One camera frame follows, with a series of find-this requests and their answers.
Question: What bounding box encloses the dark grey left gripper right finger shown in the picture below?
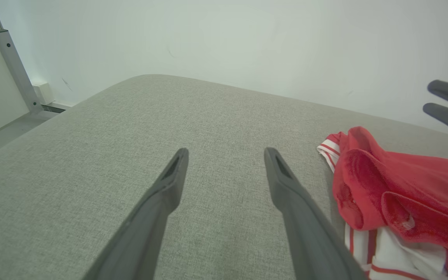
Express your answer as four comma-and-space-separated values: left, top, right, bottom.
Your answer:
264, 147, 367, 280

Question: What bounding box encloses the red white basketball jersey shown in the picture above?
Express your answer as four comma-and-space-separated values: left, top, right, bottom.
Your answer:
317, 126, 448, 280

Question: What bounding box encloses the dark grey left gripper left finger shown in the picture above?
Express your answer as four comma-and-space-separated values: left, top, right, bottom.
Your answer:
82, 147, 190, 280

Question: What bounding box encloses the grey metal post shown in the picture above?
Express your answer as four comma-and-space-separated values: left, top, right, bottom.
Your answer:
0, 0, 44, 116

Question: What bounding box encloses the small white box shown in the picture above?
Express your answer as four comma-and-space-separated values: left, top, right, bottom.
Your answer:
31, 80, 56, 105

